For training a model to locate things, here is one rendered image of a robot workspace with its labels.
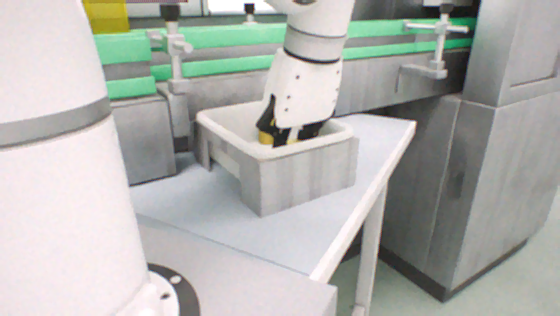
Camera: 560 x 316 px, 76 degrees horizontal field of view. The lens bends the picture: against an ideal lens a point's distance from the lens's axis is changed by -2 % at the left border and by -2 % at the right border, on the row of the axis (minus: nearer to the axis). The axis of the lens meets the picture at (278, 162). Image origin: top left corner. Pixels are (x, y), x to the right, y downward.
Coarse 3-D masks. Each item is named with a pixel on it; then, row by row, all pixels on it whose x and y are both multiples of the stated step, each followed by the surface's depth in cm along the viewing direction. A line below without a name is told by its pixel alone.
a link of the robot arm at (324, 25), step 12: (324, 0) 39; (336, 0) 39; (348, 0) 40; (312, 12) 40; (324, 12) 40; (336, 12) 40; (348, 12) 41; (300, 24) 41; (312, 24) 41; (324, 24) 41; (336, 24) 41; (324, 36) 41; (336, 36) 42
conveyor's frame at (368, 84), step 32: (352, 64) 84; (384, 64) 90; (416, 64) 97; (448, 64) 105; (192, 96) 65; (224, 96) 69; (256, 96) 73; (352, 96) 88; (384, 96) 94; (416, 96) 102; (128, 128) 52; (160, 128) 54; (128, 160) 53; (160, 160) 56
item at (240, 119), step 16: (208, 112) 61; (224, 112) 63; (240, 112) 64; (256, 112) 66; (240, 128) 65; (256, 128) 67; (336, 128) 55; (240, 144) 47; (256, 144) 66; (304, 144) 47; (320, 144) 48
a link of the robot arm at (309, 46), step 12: (288, 24) 44; (288, 36) 44; (300, 36) 42; (312, 36) 42; (288, 48) 44; (300, 48) 43; (312, 48) 42; (324, 48) 42; (336, 48) 43; (324, 60) 43
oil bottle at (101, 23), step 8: (88, 0) 55; (96, 0) 55; (104, 0) 55; (112, 0) 56; (120, 0) 57; (88, 8) 55; (96, 8) 55; (104, 8) 56; (112, 8) 56; (120, 8) 57; (96, 16) 56; (104, 16) 56; (112, 16) 57; (120, 16) 57; (96, 24) 56; (104, 24) 56; (112, 24) 57; (120, 24) 58; (128, 24) 59; (96, 32) 56; (104, 32) 57; (112, 32) 58; (120, 32) 58; (128, 32) 59
